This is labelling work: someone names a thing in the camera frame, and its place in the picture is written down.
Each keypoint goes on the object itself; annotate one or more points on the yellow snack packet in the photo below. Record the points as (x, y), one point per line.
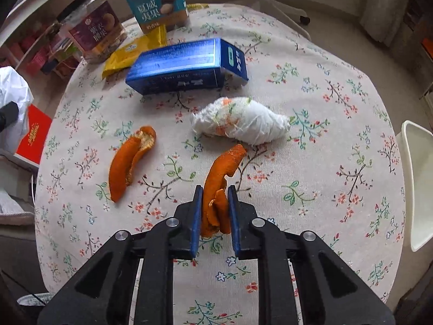
(128, 56)

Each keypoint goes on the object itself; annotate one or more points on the orange box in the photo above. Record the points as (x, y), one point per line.
(427, 46)

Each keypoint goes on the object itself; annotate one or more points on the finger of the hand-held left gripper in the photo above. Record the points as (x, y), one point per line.
(7, 113)

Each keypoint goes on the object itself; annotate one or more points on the white plastic bag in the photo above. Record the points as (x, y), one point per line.
(13, 86)

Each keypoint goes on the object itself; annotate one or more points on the long orange peel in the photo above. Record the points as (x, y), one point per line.
(216, 179)

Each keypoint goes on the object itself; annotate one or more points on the curled orange peel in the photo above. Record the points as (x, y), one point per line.
(123, 166)

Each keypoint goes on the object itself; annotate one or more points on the small yellow wrapper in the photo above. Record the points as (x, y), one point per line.
(198, 6)

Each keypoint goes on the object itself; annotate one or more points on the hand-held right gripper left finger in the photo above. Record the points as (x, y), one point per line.
(196, 223)

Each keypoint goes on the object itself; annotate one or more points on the blue label nut jar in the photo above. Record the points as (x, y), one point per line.
(155, 6)

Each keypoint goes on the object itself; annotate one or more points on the blue cardboard box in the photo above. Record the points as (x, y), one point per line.
(176, 61)

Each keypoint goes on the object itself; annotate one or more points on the jar with purple label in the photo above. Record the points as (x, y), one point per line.
(98, 30)

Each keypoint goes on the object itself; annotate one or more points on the red gift box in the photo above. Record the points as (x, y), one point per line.
(33, 135)

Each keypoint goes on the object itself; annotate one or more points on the grey curtain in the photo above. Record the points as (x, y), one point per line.
(382, 13)

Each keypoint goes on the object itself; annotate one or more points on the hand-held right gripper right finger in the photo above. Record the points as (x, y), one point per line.
(234, 223)

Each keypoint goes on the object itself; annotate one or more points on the stack of paper bags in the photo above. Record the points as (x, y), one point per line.
(59, 52)

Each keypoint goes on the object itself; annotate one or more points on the white shelf unit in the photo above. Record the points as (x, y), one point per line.
(23, 17)

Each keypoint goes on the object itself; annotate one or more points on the grey cloth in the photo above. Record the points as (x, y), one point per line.
(15, 210)

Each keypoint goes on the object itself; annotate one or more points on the floral tablecloth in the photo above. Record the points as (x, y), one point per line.
(304, 176)

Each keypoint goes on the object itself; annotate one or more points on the white tissue wad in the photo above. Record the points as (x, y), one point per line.
(250, 122)

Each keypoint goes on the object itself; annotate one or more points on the white plastic waste bin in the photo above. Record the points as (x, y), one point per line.
(419, 176)

